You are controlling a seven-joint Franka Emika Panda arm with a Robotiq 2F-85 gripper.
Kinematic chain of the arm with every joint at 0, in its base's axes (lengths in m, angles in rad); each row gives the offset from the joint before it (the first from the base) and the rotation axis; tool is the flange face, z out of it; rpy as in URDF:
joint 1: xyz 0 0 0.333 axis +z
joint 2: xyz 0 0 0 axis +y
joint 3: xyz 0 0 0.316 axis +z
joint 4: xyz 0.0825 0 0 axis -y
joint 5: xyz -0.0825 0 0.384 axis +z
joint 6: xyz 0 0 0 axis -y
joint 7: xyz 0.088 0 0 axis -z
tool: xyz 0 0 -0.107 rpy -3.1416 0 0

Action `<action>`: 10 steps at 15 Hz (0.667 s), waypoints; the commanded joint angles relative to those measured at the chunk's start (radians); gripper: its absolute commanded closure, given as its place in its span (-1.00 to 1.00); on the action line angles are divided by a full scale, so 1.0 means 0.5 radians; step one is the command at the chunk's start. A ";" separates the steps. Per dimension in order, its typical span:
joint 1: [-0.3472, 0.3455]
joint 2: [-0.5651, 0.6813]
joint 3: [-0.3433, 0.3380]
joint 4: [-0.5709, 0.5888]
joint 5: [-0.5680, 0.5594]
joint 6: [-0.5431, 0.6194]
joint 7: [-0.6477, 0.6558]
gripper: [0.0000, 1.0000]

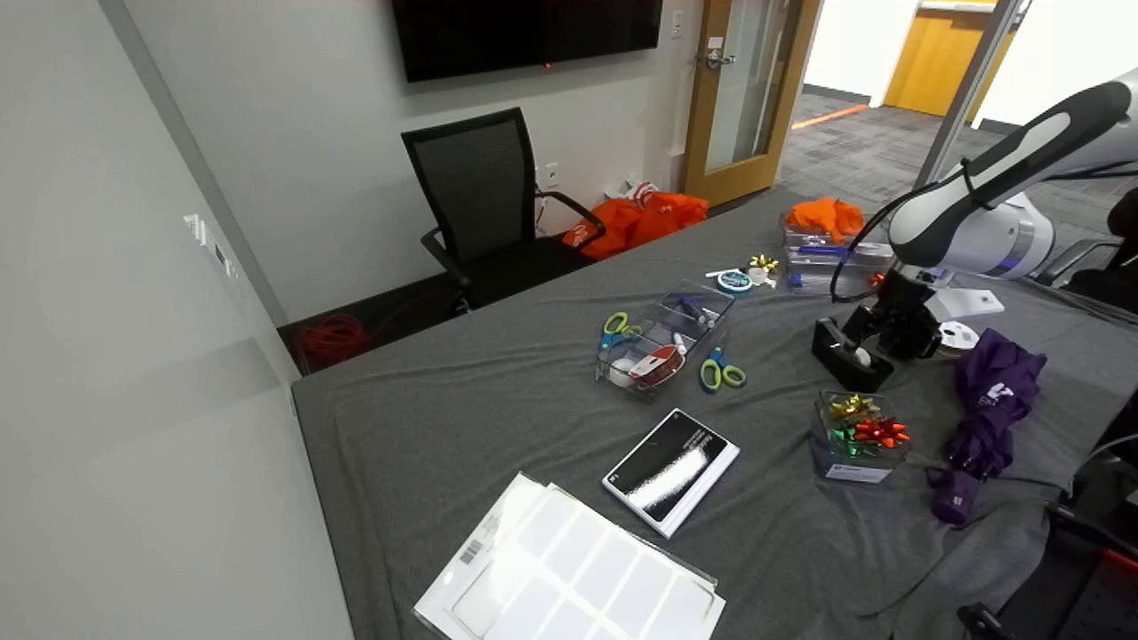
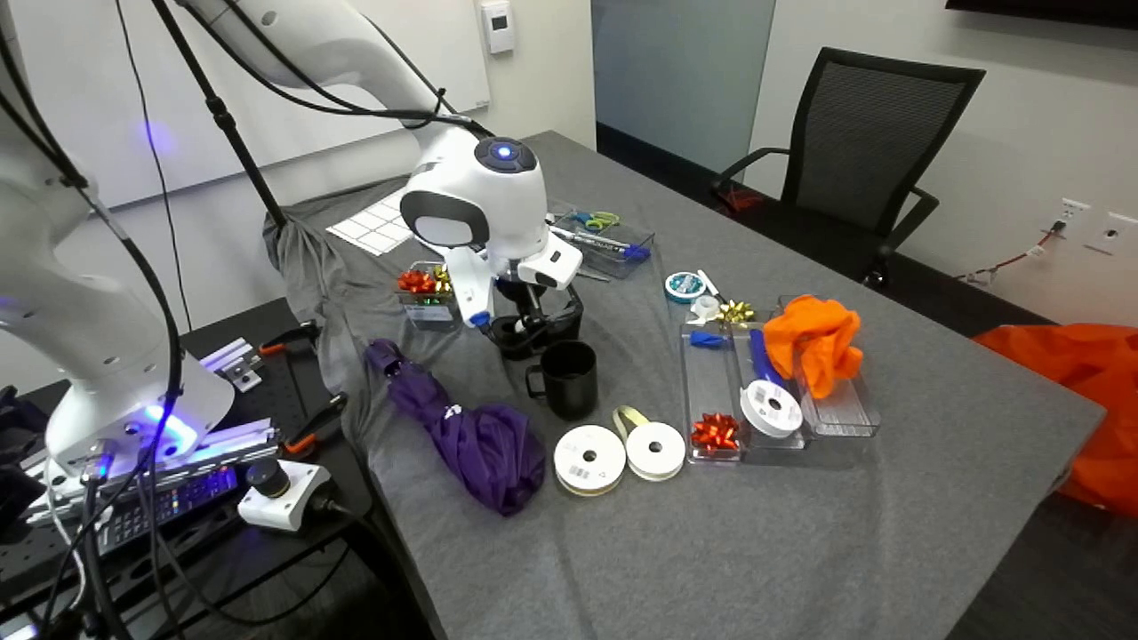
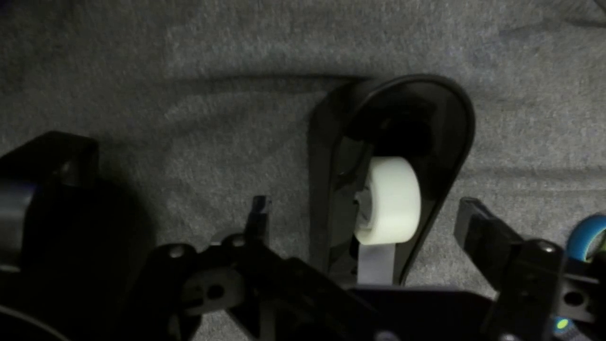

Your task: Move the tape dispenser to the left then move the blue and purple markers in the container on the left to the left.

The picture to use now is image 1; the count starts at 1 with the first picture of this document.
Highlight black and white flat box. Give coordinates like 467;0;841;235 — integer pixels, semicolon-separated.
597;405;744;540

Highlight white label sheets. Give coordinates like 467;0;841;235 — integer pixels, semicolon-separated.
407;470;730;640

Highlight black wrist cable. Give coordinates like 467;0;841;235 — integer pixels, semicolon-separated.
826;165;987;306

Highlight clear box of gift bows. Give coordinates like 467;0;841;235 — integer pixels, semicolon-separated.
810;386;918;489

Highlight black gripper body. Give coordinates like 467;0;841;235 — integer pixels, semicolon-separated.
870;267;947;367

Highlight purple cloth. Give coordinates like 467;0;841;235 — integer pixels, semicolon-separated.
925;327;1050;529

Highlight orange bag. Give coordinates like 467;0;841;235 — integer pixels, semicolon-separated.
563;190;710;264

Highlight grey tablecloth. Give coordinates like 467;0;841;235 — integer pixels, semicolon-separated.
289;182;1138;640

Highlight cream ribbon spool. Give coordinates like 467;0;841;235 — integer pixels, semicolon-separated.
940;316;981;354

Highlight black mesh office chair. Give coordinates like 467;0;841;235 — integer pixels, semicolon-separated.
397;102;607;314

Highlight red plaid tape roll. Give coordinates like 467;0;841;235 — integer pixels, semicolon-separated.
607;345;691;386

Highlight clear plastic organizer tray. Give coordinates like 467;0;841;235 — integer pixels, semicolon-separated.
777;227;903;294

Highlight person in dark clothes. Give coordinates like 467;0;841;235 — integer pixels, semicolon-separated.
1062;185;1138;314

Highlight orange crumpled cloth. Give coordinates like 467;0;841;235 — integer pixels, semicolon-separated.
783;197;870;250

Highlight green blue handled scissors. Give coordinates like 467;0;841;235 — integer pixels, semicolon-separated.
592;310;645;359
694;345;750;399

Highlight black tape dispenser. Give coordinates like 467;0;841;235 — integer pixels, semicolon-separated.
810;316;899;393

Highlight red coiled floor item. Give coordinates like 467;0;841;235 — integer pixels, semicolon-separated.
291;310;379;373

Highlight clear plastic marker tray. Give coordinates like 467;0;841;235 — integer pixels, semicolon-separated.
592;288;736;399

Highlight white wall thermostat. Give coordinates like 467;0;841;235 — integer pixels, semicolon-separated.
180;211;234;276

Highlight wooden door with glass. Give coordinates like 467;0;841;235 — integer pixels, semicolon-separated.
679;0;826;211

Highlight yellow wooden door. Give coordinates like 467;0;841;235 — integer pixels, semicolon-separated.
880;3;1005;122

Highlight black wall television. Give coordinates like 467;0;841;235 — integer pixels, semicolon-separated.
386;0;664;84

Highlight silver metal post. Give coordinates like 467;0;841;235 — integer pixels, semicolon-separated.
918;0;1030;190

